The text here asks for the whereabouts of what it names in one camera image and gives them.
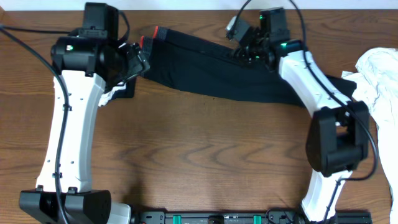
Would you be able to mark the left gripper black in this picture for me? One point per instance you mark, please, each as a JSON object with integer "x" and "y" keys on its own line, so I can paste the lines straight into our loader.
{"x": 135, "y": 61}

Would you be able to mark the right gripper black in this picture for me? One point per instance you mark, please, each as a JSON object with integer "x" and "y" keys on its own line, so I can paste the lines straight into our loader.
{"x": 240, "y": 56}

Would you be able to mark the black pants red waistband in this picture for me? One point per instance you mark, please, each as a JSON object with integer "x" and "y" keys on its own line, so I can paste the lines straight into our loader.
{"x": 188, "y": 63}

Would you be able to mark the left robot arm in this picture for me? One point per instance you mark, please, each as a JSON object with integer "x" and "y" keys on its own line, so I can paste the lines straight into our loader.
{"x": 89, "y": 63}

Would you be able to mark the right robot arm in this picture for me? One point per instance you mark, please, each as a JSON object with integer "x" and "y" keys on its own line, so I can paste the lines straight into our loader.
{"x": 338, "y": 137}

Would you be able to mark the black folded garment under white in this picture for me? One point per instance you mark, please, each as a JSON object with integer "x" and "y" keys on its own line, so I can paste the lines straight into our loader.
{"x": 126, "y": 91}

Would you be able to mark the white folded cloth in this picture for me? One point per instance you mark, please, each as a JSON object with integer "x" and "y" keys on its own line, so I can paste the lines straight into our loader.
{"x": 107, "y": 97}

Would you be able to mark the white crumpled garment right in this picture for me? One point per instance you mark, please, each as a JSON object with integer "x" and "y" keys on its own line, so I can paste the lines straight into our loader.
{"x": 376, "y": 80}

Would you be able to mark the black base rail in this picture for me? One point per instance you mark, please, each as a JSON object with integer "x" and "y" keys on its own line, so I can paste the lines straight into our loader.
{"x": 217, "y": 217}

